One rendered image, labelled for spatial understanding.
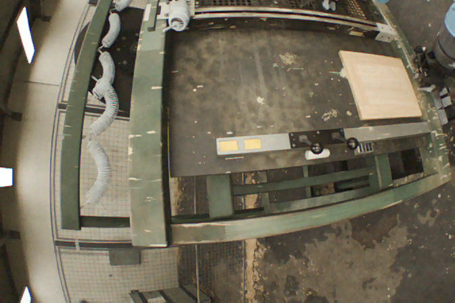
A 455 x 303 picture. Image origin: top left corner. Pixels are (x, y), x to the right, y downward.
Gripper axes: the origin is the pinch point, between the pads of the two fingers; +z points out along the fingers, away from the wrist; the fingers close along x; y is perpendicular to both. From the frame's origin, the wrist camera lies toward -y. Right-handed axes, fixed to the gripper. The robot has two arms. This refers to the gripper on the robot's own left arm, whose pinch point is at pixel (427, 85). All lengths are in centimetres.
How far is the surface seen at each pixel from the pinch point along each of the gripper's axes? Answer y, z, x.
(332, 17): 25, 23, -44
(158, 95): 78, -18, 0
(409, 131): -2.7, 34.2, 7.7
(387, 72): 2.0, 38.8, -21.3
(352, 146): 26.7, 3.2, 15.0
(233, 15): 62, 0, -36
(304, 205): 54, 93, 43
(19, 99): 570, 16, -106
